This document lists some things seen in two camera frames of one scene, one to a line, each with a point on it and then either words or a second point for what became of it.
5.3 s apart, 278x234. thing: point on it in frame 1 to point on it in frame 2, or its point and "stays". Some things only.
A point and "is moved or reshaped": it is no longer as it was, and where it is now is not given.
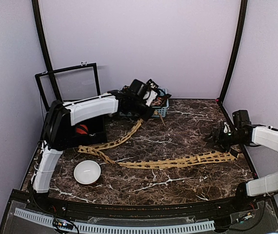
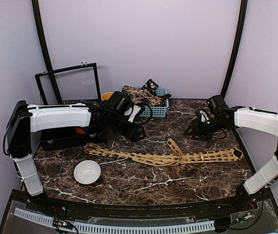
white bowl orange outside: x=87 y=172 stays
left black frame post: x=37 y=10 stays
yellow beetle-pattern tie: x=199 y=159 is moved or reshaped
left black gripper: x=145 y=116 to x=135 y=137
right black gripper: x=218 y=136 to x=195 y=124
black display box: x=76 y=83 stays
